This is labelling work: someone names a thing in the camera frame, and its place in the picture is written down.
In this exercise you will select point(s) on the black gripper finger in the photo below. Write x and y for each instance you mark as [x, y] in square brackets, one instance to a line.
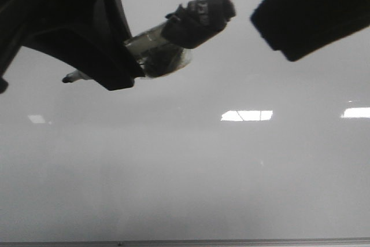
[66, 18]
[300, 27]

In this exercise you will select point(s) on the white black-tipped whiteboard marker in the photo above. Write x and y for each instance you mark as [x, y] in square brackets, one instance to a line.
[163, 49]

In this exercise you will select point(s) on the white glossy whiteboard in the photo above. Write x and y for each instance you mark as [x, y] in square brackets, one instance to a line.
[239, 144]

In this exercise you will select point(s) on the grey aluminium whiteboard frame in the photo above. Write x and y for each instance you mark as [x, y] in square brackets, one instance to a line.
[362, 241]

